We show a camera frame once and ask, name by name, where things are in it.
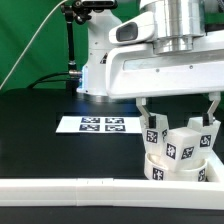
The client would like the white L-shaped obstacle frame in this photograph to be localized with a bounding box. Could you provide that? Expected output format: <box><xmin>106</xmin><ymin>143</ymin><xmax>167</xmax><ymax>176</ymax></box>
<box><xmin>0</xmin><ymin>156</ymin><xmax>224</xmax><ymax>210</ymax></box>

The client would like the white cable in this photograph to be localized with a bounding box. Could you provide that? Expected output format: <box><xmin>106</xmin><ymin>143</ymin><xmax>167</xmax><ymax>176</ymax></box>
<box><xmin>0</xmin><ymin>0</ymin><xmax>68</xmax><ymax>91</ymax></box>

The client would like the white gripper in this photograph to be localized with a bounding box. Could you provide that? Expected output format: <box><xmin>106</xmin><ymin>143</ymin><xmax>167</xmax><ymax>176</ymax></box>
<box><xmin>106</xmin><ymin>31</ymin><xmax>224</xmax><ymax>128</ymax></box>

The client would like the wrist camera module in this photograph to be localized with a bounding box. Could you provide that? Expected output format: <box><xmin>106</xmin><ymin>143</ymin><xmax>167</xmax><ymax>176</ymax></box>
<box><xmin>109</xmin><ymin>12</ymin><xmax>155</xmax><ymax>46</ymax></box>

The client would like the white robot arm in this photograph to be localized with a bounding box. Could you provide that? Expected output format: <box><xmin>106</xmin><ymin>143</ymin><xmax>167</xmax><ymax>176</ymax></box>
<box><xmin>81</xmin><ymin>0</ymin><xmax>224</xmax><ymax>127</ymax></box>

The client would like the white marker sheet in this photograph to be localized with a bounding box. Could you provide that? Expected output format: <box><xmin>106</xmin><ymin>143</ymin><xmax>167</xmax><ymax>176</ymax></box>
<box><xmin>56</xmin><ymin>116</ymin><xmax>141</xmax><ymax>134</ymax></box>

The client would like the white round stool seat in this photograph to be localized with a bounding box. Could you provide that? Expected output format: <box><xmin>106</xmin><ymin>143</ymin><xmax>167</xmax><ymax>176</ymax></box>
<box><xmin>144</xmin><ymin>153</ymin><xmax>207</xmax><ymax>182</ymax></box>

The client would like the black cable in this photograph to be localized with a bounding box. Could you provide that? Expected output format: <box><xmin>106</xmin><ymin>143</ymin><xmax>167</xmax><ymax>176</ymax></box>
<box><xmin>27</xmin><ymin>72</ymin><xmax>83</xmax><ymax>90</ymax></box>

